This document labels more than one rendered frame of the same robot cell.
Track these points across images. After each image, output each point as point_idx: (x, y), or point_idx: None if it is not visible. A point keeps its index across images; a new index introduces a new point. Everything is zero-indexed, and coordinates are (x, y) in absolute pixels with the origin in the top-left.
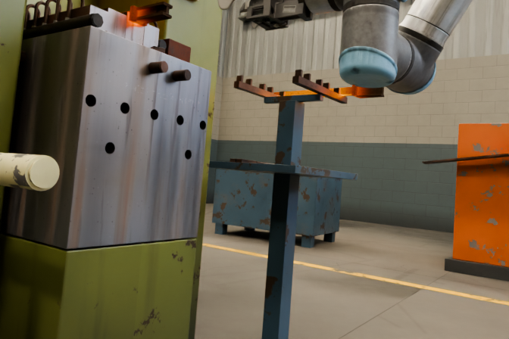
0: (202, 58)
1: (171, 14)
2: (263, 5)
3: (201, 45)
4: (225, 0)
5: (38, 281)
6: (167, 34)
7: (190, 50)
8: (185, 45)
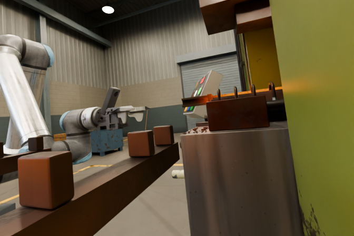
0: (335, 27)
1: (273, 17)
2: (120, 123)
3: None
4: (138, 117)
5: None
6: (277, 53)
7: (206, 106)
8: (294, 40)
